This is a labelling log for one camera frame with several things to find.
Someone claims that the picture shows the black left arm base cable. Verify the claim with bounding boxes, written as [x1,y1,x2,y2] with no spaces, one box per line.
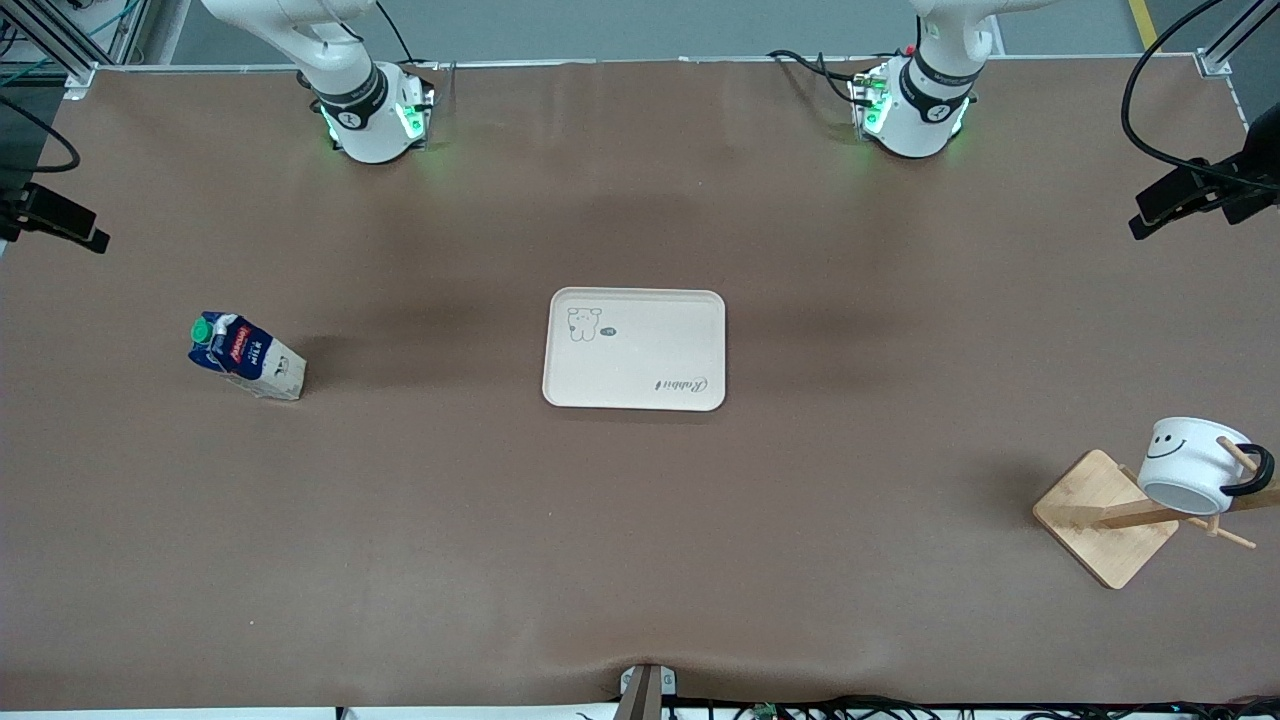
[767,49,873,107]

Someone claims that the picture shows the blue and white milk carton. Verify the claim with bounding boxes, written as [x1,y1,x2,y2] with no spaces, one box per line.
[187,311,308,402]

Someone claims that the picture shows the beige rectangular plastic tray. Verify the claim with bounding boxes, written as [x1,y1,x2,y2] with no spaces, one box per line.
[542,288,727,412]

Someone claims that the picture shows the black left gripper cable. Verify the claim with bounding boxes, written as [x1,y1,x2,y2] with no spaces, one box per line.
[1121,0,1241,193]

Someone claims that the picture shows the metal table edge bracket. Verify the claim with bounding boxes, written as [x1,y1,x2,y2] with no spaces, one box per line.
[619,663,679,720]

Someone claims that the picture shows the black arm base cable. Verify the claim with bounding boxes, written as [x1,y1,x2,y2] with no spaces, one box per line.
[767,49,873,107]
[374,0,443,73]

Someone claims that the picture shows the wooden cup stand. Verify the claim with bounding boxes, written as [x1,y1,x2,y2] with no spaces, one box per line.
[1032,436,1280,591]

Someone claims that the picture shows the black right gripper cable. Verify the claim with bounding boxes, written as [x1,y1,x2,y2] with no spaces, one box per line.
[0,95,82,175]

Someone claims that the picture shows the black right arm base cable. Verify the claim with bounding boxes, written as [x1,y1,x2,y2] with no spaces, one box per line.
[374,0,443,73]

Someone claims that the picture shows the aluminium frame profile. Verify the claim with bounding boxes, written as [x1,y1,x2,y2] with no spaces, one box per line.
[0,0,151,101]

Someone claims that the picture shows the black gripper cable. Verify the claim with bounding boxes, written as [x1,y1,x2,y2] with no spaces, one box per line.
[1121,0,1241,193]
[0,95,82,175]

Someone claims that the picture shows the white cup with black handle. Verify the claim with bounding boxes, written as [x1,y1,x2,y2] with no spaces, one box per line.
[1138,416,1277,517]

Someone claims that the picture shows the aluminium frame corner post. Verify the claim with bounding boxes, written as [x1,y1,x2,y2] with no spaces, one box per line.
[1194,0,1280,79]

